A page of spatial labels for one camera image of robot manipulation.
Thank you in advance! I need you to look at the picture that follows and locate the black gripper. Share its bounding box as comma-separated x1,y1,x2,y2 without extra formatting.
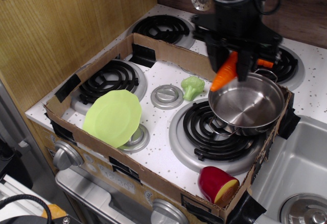
191,0,282,82

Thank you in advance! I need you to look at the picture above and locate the orange toy carrot green top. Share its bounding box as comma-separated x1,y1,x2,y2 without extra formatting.
210,52,238,92

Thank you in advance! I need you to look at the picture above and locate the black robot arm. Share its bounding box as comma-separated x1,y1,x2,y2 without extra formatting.
191,0,283,81

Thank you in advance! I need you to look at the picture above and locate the orange toy carrot piece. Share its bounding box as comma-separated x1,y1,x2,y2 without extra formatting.
256,59,274,68

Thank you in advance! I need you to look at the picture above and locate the silver stove knob under plate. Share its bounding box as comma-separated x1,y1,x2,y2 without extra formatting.
118,125,150,154

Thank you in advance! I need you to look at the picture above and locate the light green plastic plate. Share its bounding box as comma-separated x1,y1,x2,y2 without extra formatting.
82,90,142,148

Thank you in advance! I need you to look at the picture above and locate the light green toy broccoli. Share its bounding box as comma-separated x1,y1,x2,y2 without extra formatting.
181,76,205,101

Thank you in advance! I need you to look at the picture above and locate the stainless steel pot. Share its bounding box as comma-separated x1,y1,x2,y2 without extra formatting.
208,73,285,137

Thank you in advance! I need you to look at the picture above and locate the black back-right stove burner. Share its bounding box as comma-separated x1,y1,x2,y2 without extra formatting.
253,46,305,91

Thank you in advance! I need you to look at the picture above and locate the black back-left stove burner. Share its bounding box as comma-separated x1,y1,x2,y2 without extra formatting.
128,15,195,49

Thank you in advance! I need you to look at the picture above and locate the silver centre stove knob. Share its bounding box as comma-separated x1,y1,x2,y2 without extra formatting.
151,85,183,110

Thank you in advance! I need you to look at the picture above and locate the black front-right stove burner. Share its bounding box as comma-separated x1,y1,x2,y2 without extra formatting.
169,98,266,176

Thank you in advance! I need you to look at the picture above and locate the black front-left stove burner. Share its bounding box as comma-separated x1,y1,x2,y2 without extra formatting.
71,59,147,115

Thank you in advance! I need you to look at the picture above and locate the silver toy sink basin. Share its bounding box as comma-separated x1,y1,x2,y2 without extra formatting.
251,116,326,223

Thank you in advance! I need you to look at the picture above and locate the red toy cheese wedge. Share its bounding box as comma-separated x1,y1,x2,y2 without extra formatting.
198,166,240,208

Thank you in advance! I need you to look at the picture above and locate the brown cardboard fence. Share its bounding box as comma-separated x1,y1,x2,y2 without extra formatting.
45,34,293,223

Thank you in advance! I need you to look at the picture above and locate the oven clock display panel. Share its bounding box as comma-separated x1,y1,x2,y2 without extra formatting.
98,164,135,194

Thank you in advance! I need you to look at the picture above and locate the silver right oven knob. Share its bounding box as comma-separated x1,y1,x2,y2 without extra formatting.
150,198,189,224

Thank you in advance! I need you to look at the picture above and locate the silver oven knob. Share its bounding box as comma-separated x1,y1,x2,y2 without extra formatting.
53,140,84,170
150,198,189,224

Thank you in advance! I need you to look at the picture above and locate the silver sink drain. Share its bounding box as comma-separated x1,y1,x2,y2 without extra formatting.
279,193,326,223

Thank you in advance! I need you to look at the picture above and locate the silver left oven knob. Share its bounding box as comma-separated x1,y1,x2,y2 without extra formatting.
53,140,84,170

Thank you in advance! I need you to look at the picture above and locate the yellow sponge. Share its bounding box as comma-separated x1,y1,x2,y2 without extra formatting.
47,204,67,220

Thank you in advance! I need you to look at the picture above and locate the silver oven door handle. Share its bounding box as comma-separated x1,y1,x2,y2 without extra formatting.
55,169,113,224

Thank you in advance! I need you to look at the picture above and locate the black cable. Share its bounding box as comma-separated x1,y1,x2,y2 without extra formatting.
0,194,53,224

